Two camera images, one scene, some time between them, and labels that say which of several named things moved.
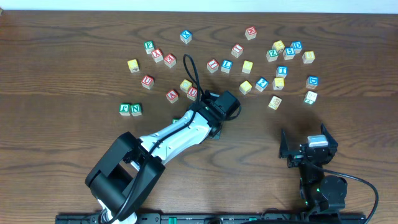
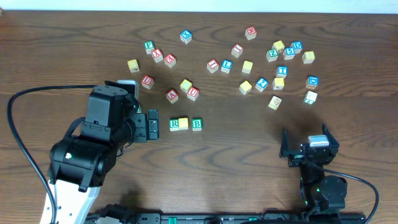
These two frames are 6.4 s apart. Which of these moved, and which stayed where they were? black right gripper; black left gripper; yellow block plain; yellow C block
Moved: black left gripper
Stayed: yellow block plain; black right gripper; yellow C block
